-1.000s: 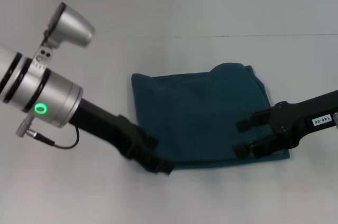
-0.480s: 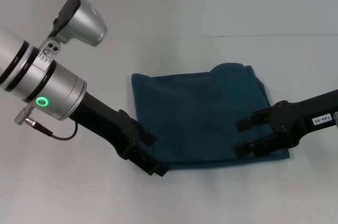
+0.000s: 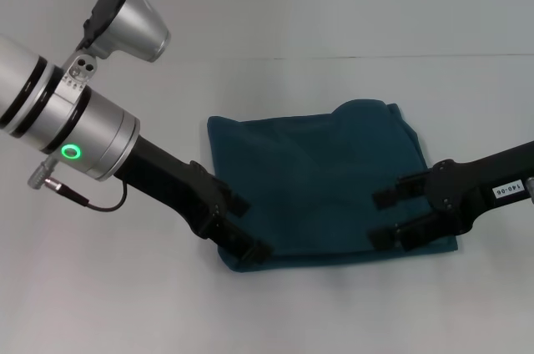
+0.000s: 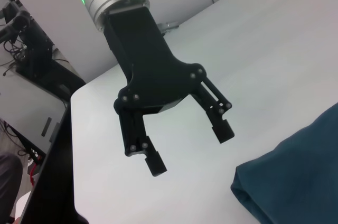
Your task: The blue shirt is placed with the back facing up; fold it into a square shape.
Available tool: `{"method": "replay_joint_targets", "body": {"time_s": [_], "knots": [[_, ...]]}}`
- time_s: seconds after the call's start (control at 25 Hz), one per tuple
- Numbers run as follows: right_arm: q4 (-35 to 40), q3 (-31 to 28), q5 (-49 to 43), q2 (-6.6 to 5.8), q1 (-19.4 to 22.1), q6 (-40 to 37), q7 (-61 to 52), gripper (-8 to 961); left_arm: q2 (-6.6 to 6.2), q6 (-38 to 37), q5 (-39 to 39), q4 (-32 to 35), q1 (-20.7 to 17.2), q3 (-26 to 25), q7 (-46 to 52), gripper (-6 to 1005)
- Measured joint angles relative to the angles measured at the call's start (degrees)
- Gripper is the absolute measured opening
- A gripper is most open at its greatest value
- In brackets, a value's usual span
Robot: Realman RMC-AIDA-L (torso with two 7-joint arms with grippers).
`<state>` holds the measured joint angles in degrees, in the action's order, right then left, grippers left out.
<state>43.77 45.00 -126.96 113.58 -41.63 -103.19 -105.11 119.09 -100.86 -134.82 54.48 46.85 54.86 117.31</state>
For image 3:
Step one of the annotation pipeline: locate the teal blue shirt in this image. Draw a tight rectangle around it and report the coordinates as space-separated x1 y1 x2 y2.
206 97 461 275

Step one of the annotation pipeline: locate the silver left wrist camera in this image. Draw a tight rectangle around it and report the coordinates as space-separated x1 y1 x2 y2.
62 0 172 92

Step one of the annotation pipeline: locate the dark reddish gripper cable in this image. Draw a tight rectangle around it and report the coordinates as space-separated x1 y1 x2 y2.
45 176 128 212

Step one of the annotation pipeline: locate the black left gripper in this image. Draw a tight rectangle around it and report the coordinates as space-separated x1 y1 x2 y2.
114 134 275 266

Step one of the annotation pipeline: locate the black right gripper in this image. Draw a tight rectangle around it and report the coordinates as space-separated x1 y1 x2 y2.
369 139 534 251

